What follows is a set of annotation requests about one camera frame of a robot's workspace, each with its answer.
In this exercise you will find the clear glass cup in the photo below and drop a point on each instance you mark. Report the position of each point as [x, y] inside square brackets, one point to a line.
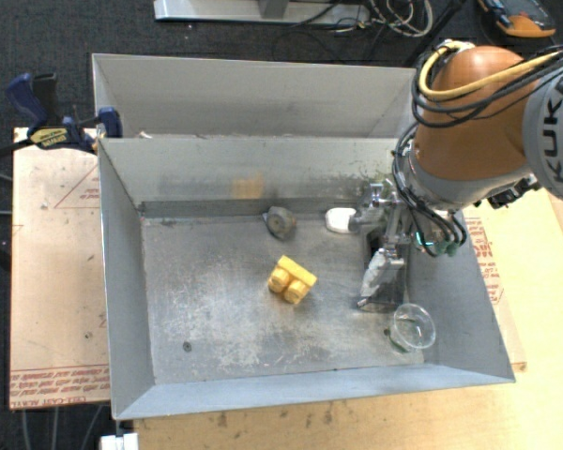
[415, 328]

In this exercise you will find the white rounded object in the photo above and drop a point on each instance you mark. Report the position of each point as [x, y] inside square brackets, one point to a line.
[338, 220]

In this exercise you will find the brown cardboard board, red print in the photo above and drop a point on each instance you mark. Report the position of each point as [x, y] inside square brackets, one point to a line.
[56, 274]

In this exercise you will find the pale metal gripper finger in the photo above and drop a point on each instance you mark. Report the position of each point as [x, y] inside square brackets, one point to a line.
[396, 279]
[373, 274]

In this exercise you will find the grey round object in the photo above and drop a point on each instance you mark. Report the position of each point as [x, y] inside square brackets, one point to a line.
[279, 223]

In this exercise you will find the grey metal bin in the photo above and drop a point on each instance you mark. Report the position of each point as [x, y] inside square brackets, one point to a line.
[225, 307]

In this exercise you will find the yellow toy building block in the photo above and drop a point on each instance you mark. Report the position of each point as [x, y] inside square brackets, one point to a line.
[292, 279]

